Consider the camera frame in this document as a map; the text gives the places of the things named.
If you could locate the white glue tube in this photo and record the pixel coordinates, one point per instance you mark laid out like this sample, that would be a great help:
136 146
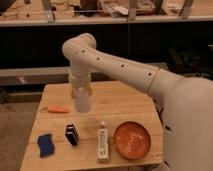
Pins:
102 143

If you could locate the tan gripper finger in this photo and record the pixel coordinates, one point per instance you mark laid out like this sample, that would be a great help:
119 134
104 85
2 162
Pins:
73 92
89 91

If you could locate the orange carrot toy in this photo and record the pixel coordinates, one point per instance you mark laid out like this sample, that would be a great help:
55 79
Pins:
56 109

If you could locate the light wooden table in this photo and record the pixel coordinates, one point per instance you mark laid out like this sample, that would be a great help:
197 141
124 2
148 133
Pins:
112 102

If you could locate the blue sponge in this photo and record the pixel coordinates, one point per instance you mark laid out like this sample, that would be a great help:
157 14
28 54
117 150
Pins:
46 145

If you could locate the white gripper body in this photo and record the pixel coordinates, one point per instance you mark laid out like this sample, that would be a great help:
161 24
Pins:
77 82

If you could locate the orange ribbed bowl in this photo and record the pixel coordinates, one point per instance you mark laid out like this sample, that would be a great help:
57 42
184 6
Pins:
132 141

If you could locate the metal shelf rack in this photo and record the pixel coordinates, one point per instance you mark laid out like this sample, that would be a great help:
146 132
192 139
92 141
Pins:
31 46

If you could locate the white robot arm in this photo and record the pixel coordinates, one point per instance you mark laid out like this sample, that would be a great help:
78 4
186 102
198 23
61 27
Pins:
187 102

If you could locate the black eraser block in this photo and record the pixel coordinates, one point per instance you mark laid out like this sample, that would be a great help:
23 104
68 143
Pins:
72 135

